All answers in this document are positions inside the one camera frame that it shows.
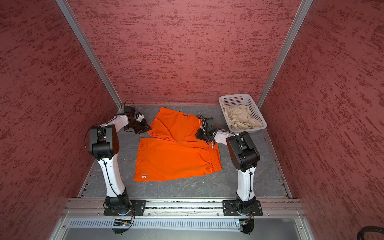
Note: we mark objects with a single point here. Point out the white plastic laundry basket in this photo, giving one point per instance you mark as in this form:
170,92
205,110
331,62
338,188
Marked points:
247,100

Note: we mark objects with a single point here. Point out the beige shorts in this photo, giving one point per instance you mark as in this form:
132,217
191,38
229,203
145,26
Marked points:
239,118

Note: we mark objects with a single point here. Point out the left small circuit board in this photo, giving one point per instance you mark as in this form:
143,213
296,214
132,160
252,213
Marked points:
122,223

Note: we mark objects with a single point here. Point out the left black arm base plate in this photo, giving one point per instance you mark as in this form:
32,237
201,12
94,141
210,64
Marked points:
114,207

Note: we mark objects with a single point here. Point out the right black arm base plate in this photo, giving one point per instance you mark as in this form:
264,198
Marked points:
239,208

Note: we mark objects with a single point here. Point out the orange shorts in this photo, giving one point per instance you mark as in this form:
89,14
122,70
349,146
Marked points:
172,150

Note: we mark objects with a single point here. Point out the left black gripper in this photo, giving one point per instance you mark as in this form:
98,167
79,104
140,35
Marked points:
144,128

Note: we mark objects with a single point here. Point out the small circuit board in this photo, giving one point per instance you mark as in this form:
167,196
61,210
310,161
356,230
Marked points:
122,223
244,223

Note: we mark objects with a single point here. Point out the right small circuit board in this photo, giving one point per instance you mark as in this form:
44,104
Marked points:
244,223

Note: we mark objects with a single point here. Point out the right aluminium corner post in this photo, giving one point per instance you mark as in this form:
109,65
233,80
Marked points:
291,35

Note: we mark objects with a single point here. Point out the left aluminium corner post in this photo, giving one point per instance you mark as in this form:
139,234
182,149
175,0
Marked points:
78,31

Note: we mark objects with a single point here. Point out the white slotted cable duct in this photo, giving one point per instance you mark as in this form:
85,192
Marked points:
214,224

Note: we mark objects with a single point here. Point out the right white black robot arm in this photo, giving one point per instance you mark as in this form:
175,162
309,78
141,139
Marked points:
244,156

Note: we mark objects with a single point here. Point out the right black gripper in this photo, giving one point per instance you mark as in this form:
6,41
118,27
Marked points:
199,135

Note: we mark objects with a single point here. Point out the aluminium corner post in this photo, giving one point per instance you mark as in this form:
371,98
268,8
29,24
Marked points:
78,31
291,35

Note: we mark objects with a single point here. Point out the aluminium front rail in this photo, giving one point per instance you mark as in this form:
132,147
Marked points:
189,208

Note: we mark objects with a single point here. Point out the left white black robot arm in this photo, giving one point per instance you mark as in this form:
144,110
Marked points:
104,146

